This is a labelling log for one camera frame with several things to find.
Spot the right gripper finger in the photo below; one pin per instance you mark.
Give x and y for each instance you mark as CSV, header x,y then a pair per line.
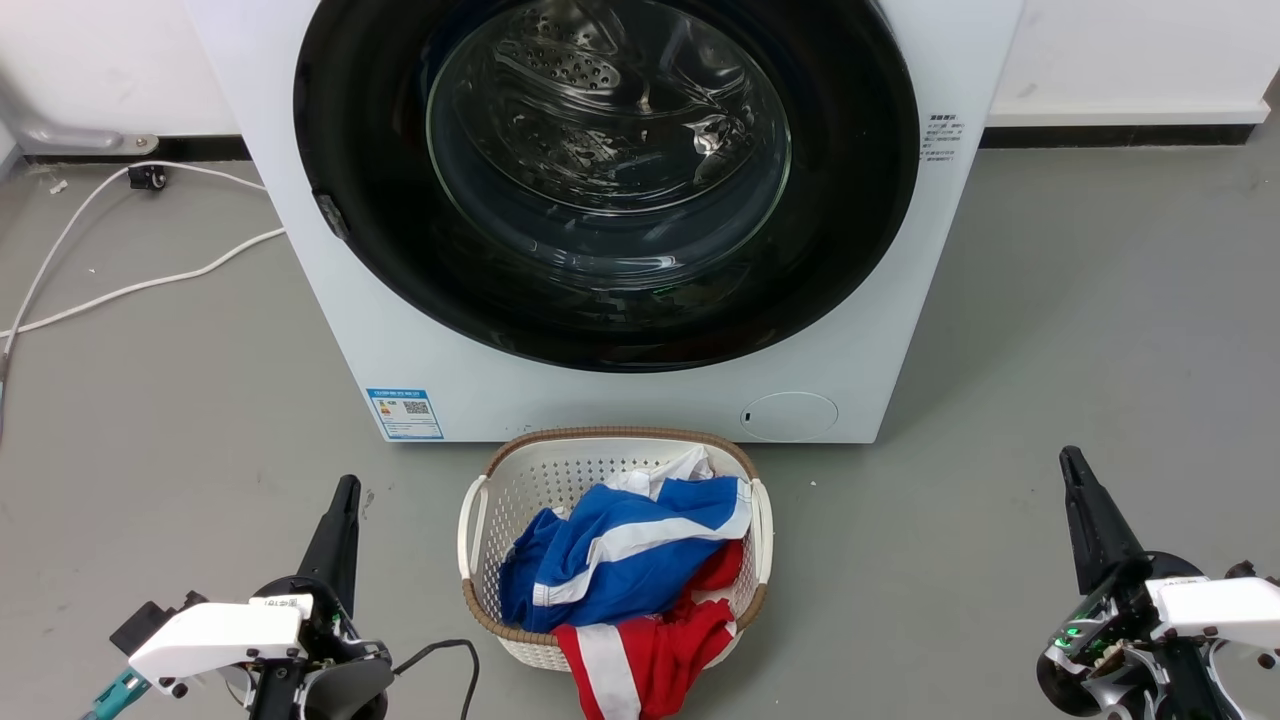
x,y
1085,540
1112,540

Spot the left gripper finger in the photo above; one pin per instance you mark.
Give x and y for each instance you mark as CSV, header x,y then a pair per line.
x,y
348,550
325,550

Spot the white front-load washing machine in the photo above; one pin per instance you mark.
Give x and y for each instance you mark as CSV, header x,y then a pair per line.
x,y
620,400

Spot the perforated steel washer drum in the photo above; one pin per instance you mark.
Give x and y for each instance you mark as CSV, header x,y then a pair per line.
x,y
600,70

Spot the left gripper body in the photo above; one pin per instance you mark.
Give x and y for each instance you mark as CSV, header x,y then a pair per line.
x,y
350,690

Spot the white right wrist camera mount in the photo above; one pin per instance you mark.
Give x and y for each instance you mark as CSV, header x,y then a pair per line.
x,y
1220,605

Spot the round black glass washer door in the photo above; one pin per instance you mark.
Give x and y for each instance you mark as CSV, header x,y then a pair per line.
x,y
380,240

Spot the white woven-rim laundry basket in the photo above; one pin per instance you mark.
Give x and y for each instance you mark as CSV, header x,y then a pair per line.
x,y
530,480

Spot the small black caster wheel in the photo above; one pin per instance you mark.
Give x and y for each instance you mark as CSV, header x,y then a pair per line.
x,y
148,177

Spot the blue energy label sticker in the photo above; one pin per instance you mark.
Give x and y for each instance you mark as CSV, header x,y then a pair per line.
x,y
405,414

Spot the blue white-striped garment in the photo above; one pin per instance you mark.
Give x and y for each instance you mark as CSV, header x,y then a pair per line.
x,y
600,570

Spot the round white filter cover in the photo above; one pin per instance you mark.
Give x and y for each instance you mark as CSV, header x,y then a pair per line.
x,y
790,416

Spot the red white-striped garment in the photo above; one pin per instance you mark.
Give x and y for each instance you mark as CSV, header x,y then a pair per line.
x,y
670,650

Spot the white crumpled garment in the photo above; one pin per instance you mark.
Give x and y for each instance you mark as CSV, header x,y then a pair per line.
x,y
665,472

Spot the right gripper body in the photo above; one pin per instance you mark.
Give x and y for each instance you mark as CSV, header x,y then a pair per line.
x,y
1100,660

